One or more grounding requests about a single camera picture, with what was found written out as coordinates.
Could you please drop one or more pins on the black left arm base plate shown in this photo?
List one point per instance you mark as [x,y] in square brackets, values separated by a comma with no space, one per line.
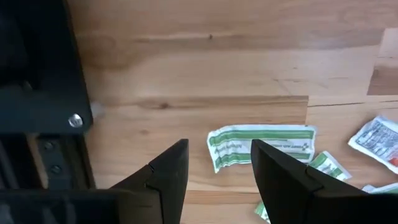
[40,62]

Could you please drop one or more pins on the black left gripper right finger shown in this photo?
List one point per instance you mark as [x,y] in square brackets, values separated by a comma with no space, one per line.
[311,205]

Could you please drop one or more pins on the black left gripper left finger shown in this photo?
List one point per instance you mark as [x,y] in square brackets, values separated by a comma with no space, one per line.
[140,205]

